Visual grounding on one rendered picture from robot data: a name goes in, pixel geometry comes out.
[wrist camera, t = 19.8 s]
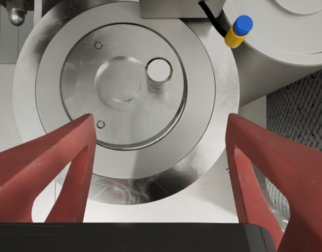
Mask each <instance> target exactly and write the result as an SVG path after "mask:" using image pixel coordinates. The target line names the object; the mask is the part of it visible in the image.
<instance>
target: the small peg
mask: <svg viewBox="0 0 322 252"><path fill-rule="evenodd" d="M172 75H173V67H172V65H171V63H170V62H169V61H168V60H167V59H165V58H162V57H156V58H153V59H151V60H150V61H149V62H148V63H147V64H146V67H145V76H146V82H147V86H148V88H149V90H150V91H152V92H153V93H156V94H162V93H164V92H166V91H167V90H168V89H169V88H170V85H171V80H172Z"/></svg>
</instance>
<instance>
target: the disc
mask: <svg viewBox="0 0 322 252"><path fill-rule="evenodd" d="M121 1H131V2H139V0H62V1H61V2H59V3H58V4H57V5H55V6H54V7H53V8H52V9H51V10H50V11H48V12H47V13H46V14H45V15H44V16H43V17H42V19H41V20H40V21H39V22H38V23H37V25H36V26H35V27H34V28H33V30H32V31H31V33H30V34H29V36H28V38H27V40H26V42H25V44H24V46H23V48H22V50H21V52H20V55H19V58H18V61H17V65H16V69H15V74H14V80H13V107H14V114H15V119H16V122H17V126H18V129H19V132H20V135H21V137H22V139H23V142H24V143H26V142H28V141H31V140H34V139H36V138H39V137H41V136H44V135H46V133H45V131H44V129H43V127H42V124H41V122H40V119H39V116H38V112H37V107H36V101H35V82H36V75H37V70H38V66H39V63H40V60H41V58H42V55H43V53H44V51H45V49H46V47H47V45H48V44H49V42H50V41H51V39H52V38H53V37H54V35H55V34H56V33H57V32H58V31H59V30H60V28H61V27H63V26H64V25H65V24H66V23H67V22H68V21H70V20H71V19H72V18H74V17H75V16H77V15H78V14H80V13H82V12H84V11H86V10H88V9H90V8H93V7H95V6H98V5H102V4H106V3H111V2H121ZM180 19H181V20H182V21H183V22H185V23H186V24H187V25H188V26H189V27H190V28H191V29H192V30H193V31H194V32H195V33H196V35H197V36H198V37H199V39H200V40H201V41H202V43H203V45H204V46H205V48H206V50H207V52H208V54H209V57H210V60H211V62H212V66H213V69H214V74H215V82H216V98H215V106H214V111H213V114H212V118H211V121H210V123H209V126H208V128H207V130H206V132H205V134H204V135H203V137H202V139H201V140H200V142H199V143H198V144H197V146H196V147H195V148H194V149H193V150H192V151H191V153H190V154H189V155H188V156H186V157H185V158H184V159H183V160H182V161H180V162H179V163H177V164H176V165H175V166H173V167H171V168H169V169H168V170H165V171H163V172H161V173H159V174H156V175H153V176H149V177H146V178H140V179H132V180H118V179H110V178H104V177H101V176H97V175H94V174H92V179H91V184H90V189H89V194H88V199H90V200H93V201H96V202H100V203H105V204H111V205H140V204H146V203H151V202H155V201H158V200H161V199H164V198H167V197H169V196H172V195H174V194H176V193H178V192H180V191H182V190H183V189H185V188H187V187H188V186H190V185H191V184H193V183H194V182H195V181H197V180H198V179H199V178H200V177H202V176H203V175H204V174H205V173H206V172H207V171H208V170H209V169H210V168H211V167H212V165H213V164H214V163H215V162H216V161H217V159H218V158H219V156H220V155H221V153H222V152H223V150H224V148H225V147H226V146H225V133H226V126H227V120H228V115H229V114H230V113H236V114H238V108H239V93H240V90H239V77H238V71H237V66H236V62H235V59H234V56H233V53H232V51H231V48H230V47H228V46H227V45H226V44H225V41H224V38H223V37H222V36H221V35H220V34H219V33H218V31H217V30H216V29H215V28H214V26H213V25H212V23H211V22H210V20H209V19H208V18H207V17H189V18H180ZM184 103H185V101H184ZM183 107H184V105H183ZM183 107H182V110H183ZM182 110H181V112H180V114H179V116H178V118H177V119H176V121H175V122H174V124H173V125H172V126H171V127H170V129H169V130H168V131H167V132H166V133H164V134H163V135H162V136H160V137H159V138H157V139H156V140H154V141H152V142H150V143H148V144H145V145H142V146H137V147H129V148H116V147H109V146H106V147H109V148H113V149H119V150H133V149H138V148H142V147H145V146H148V145H150V144H152V143H154V142H156V141H158V140H159V139H161V138H162V137H164V136H165V135H166V134H167V133H168V132H169V131H170V130H171V129H172V128H173V127H174V125H175V124H176V122H177V121H178V119H179V117H180V115H181V113H182ZM70 164H71V162H70V163H69V164H68V165H67V166H66V167H65V168H64V169H63V170H62V171H61V172H60V173H59V174H58V175H57V176H56V177H55V179H54V181H56V182H57V183H59V184H60V185H61V186H63V183H64V180H65V177H66V175H67V172H68V169H69V166H70Z"/></svg>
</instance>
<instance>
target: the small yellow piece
mask: <svg viewBox="0 0 322 252"><path fill-rule="evenodd" d="M198 4H199V5H200V6H201V8H202V9H203V10H204V12H205V14H206V15H207V17H208V19H209V20H210V22H211V23H212V25H213V26H214V28H215V29H216V30H217V31H218V33H219V34H220V35H221V36H222V37H223V38H224V41H225V44H226V45H227V46H228V47H230V48H236V47H238V46H239V45H240V44H241V43H242V42H243V40H244V39H245V38H246V37H247V35H248V34H249V32H250V30H251V29H252V27H253V21H252V19H251V18H250V17H249V16H247V15H241V16H239V17H238V18H237V19H236V21H235V22H234V23H233V24H232V26H231V27H230V29H229V31H228V32H226V31H225V30H224V29H223V28H222V27H221V25H220V24H219V23H218V21H217V20H216V18H215V17H214V15H213V13H212V12H211V10H210V9H209V7H208V6H207V4H206V3H205V2H204V1H201V2H199V3H198Z"/></svg>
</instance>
